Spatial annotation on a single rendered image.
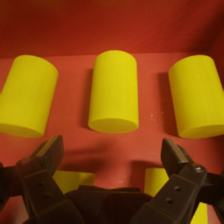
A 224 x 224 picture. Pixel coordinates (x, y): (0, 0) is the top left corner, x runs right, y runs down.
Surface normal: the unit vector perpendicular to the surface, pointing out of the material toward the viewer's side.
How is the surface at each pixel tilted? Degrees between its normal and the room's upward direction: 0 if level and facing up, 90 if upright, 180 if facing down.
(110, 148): 0
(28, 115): 43
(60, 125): 0
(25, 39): 90
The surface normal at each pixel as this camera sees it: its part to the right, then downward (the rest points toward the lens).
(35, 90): 0.68, -0.24
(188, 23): 0.04, 0.92
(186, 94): -0.78, -0.25
